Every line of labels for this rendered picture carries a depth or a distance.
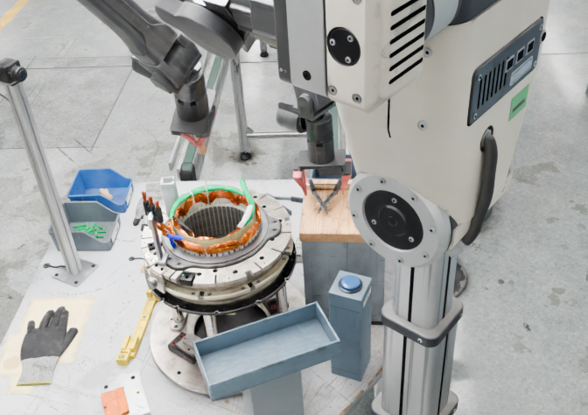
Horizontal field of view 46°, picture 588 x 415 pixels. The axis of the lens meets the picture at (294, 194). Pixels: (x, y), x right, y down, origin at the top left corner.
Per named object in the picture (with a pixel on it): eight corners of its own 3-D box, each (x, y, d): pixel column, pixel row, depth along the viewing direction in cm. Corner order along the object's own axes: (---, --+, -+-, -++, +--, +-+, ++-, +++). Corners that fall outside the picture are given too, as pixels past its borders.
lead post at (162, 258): (157, 265, 141) (146, 221, 134) (161, 256, 143) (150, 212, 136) (165, 266, 140) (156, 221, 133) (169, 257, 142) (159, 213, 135)
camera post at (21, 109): (83, 270, 188) (22, 79, 153) (75, 277, 186) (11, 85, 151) (75, 267, 189) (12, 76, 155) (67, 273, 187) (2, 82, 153)
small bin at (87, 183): (135, 186, 217) (130, 166, 213) (126, 214, 206) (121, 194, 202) (84, 188, 218) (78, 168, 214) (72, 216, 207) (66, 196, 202)
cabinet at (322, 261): (311, 267, 184) (306, 187, 168) (381, 269, 182) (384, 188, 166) (305, 323, 168) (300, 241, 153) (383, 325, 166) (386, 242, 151)
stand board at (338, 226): (305, 186, 168) (305, 179, 167) (385, 187, 166) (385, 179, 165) (299, 242, 152) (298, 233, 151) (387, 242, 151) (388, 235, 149)
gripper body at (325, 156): (300, 157, 157) (297, 129, 153) (346, 155, 156) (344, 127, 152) (297, 173, 152) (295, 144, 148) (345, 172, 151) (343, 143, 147)
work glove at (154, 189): (146, 184, 218) (144, 177, 217) (183, 183, 217) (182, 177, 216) (128, 234, 199) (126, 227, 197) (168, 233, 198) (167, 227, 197)
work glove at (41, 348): (36, 307, 177) (33, 302, 176) (87, 307, 176) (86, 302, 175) (-1, 386, 158) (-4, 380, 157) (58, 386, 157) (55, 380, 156)
